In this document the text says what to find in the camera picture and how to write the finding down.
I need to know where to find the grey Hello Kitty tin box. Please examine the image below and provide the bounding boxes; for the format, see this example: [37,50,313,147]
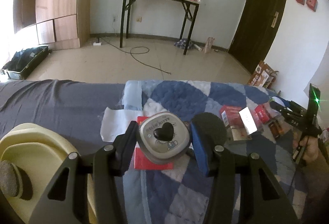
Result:
[137,111,191,164]

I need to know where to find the person's right hand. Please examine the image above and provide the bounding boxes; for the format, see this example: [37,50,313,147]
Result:
[293,136,319,164]

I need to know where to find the small red cigarette box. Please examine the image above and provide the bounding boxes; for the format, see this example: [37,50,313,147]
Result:
[255,104,271,124]

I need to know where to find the cream plastic basin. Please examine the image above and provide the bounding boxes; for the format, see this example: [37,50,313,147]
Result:
[0,123,97,224]

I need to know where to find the round grey sponge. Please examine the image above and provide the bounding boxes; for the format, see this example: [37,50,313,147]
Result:
[1,160,33,201]

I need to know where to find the red cigarette box with silver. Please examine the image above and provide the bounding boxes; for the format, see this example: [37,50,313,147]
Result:
[219,105,263,143]

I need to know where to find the red flat box under tin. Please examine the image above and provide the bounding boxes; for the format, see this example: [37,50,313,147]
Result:
[134,112,177,171]

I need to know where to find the blue white checkered blanket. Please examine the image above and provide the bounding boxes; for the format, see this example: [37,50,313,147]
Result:
[100,80,307,223]

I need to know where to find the dark grey bed sheet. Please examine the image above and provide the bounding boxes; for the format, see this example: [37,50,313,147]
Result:
[0,80,124,155]

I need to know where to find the dark brown door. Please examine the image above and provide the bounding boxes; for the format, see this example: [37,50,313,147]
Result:
[229,0,286,73]

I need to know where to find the brown paper bag on floor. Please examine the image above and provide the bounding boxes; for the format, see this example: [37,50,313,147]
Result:
[203,37,215,53]

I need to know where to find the blue cloth on floor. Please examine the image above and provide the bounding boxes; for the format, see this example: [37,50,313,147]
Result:
[174,38,194,50]

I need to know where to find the open black suitcase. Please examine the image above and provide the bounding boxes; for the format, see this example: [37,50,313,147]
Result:
[1,46,50,80]

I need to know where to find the black folding table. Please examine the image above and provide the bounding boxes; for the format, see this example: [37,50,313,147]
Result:
[119,0,201,55]

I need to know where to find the wooden wardrobe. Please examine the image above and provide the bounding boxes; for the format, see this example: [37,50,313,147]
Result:
[13,0,90,50]

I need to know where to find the colourful cardboard boxes by wall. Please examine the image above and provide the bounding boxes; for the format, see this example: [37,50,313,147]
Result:
[247,61,279,88]

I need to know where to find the red wall decoration right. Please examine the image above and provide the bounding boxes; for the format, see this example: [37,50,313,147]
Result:
[306,0,318,12]

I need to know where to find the black cable on floor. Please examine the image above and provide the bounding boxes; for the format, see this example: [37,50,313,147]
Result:
[100,36,172,75]

